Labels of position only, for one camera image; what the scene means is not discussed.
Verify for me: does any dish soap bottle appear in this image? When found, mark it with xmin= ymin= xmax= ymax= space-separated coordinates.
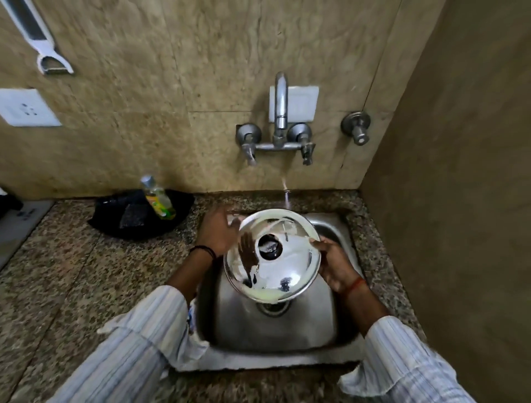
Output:
xmin=140 ymin=175 xmax=176 ymax=220

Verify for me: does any chrome wall valve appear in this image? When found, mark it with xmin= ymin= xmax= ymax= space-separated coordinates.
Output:
xmin=340 ymin=111 xmax=372 ymax=146

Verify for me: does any person's right forearm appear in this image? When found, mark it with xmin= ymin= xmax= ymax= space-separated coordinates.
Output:
xmin=337 ymin=277 xmax=478 ymax=403

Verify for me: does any person's left forearm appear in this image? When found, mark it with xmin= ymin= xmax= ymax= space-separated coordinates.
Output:
xmin=48 ymin=248 xmax=216 ymax=403

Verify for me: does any person's left hand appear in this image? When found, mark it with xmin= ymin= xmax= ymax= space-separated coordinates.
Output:
xmin=195 ymin=205 xmax=245 ymax=258

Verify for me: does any chrome wall faucet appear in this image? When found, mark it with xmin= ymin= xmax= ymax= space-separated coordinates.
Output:
xmin=236 ymin=71 xmax=317 ymax=167

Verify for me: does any red wrist thread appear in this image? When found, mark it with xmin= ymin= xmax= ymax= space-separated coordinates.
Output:
xmin=343 ymin=277 xmax=368 ymax=296

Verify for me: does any stainless steel sink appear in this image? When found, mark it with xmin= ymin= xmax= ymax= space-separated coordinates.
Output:
xmin=176 ymin=212 xmax=368 ymax=372

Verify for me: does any white wall plate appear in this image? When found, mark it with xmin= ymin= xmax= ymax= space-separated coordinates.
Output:
xmin=269 ymin=86 xmax=320 ymax=124

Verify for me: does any white electrical socket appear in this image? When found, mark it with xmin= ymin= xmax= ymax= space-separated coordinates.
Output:
xmin=0 ymin=88 xmax=62 ymax=128

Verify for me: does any grey appliance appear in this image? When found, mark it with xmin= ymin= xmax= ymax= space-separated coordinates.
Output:
xmin=0 ymin=189 xmax=54 ymax=270

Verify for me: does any black plastic tray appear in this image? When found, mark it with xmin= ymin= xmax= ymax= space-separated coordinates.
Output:
xmin=87 ymin=189 xmax=195 ymax=241

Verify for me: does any black scrub sponge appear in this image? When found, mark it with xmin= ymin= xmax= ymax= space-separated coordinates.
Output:
xmin=119 ymin=203 xmax=151 ymax=230

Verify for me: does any white vegetable peeler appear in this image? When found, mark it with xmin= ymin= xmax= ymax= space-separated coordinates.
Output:
xmin=2 ymin=0 xmax=75 ymax=76

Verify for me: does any shiny steel plate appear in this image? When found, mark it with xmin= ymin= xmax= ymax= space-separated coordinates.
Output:
xmin=223 ymin=209 xmax=322 ymax=304

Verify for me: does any person's right hand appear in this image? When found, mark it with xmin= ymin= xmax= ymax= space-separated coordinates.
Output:
xmin=309 ymin=236 xmax=363 ymax=294

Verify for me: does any sink drain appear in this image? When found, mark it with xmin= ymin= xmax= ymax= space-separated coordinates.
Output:
xmin=256 ymin=300 xmax=292 ymax=318

